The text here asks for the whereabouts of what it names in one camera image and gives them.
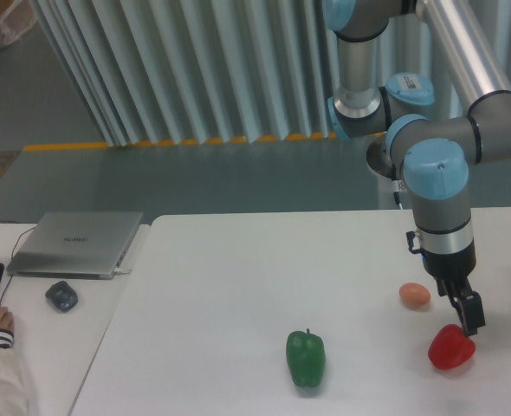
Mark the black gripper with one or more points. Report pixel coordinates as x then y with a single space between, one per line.
451 273

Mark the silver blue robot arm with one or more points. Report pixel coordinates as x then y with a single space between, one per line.
432 158

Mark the red bell pepper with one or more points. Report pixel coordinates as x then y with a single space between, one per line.
450 348

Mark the brown egg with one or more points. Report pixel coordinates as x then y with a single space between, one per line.
414 295

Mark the green bell pepper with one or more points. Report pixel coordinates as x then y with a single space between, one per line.
306 358

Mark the grey folding partition screen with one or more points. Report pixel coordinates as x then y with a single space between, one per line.
179 70

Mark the silver closed laptop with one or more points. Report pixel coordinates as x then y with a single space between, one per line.
77 244

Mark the white usb cable plug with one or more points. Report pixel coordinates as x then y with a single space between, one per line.
122 272

